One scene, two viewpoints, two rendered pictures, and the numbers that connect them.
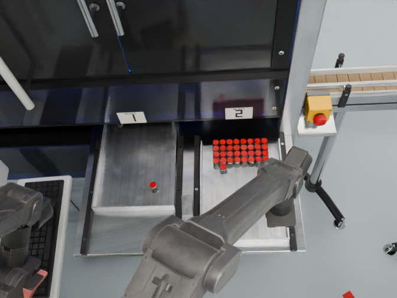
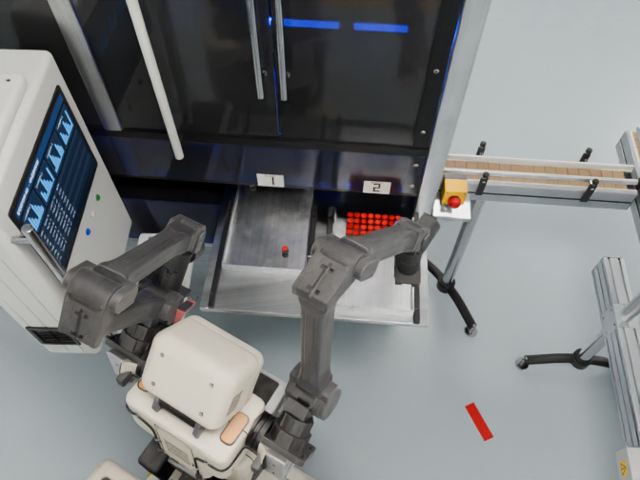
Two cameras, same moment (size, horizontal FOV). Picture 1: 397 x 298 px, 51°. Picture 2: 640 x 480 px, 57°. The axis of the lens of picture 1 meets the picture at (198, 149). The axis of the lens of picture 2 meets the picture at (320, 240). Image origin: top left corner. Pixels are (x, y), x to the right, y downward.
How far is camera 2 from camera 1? 0.57 m
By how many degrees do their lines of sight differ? 3
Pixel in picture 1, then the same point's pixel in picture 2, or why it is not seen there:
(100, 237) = (228, 294)
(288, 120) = (424, 200)
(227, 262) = (370, 261)
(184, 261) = (342, 255)
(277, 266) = (397, 370)
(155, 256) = (322, 252)
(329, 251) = (456, 359)
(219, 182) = not seen: hidden behind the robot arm
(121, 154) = (253, 217)
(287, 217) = (413, 276)
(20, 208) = (192, 233)
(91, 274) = not seen: hidden behind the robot
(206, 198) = not seen: hidden behind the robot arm
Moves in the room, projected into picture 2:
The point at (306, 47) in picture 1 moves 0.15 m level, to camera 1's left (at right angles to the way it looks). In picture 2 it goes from (446, 130) to (391, 131)
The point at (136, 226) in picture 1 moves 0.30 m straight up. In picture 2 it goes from (264, 287) to (255, 235)
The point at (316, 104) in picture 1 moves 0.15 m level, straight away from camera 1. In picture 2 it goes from (452, 187) to (466, 153)
